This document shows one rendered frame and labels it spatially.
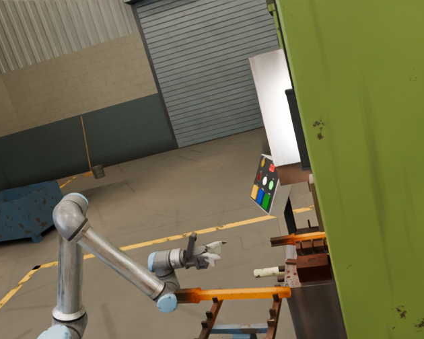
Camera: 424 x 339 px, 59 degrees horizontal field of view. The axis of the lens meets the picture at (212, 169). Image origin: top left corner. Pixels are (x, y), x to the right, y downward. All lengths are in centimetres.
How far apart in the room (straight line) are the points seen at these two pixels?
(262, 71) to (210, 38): 811
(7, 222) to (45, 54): 534
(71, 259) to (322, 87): 132
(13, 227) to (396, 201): 585
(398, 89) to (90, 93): 953
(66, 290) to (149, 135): 823
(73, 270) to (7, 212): 455
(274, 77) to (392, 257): 67
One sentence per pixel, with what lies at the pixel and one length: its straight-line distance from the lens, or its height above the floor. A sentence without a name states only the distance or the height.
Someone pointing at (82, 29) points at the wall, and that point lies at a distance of 1024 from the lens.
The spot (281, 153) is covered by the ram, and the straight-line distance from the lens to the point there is 139.
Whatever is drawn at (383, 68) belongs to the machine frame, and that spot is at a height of 166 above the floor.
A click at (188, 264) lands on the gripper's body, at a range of 179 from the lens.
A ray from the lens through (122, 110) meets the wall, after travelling 1001.
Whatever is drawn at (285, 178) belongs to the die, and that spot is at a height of 130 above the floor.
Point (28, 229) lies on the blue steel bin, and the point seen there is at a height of 25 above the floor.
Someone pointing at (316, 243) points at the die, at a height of 99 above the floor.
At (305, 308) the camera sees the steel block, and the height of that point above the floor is 82.
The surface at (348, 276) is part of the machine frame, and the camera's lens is 118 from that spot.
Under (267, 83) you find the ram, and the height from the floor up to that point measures 167.
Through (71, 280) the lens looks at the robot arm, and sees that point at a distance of 189.
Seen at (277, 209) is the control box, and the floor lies 97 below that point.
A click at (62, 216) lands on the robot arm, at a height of 137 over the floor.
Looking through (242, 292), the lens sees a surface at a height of 104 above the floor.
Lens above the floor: 177
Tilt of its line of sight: 15 degrees down
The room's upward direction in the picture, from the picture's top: 16 degrees counter-clockwise
